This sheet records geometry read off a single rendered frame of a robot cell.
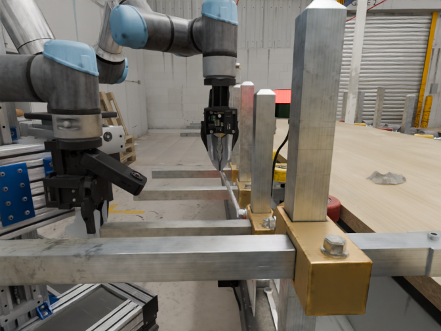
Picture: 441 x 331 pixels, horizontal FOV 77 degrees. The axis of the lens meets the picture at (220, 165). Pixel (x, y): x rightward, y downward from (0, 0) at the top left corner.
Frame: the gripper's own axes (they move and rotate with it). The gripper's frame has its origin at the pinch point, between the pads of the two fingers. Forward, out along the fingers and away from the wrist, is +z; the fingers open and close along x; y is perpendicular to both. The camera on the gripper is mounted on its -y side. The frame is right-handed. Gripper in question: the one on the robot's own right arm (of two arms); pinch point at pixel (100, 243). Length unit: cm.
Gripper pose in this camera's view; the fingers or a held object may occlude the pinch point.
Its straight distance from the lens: 59.4
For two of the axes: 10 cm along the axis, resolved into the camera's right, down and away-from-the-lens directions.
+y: -10.0, -0.2, -0.4
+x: 0.4, 2.4, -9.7
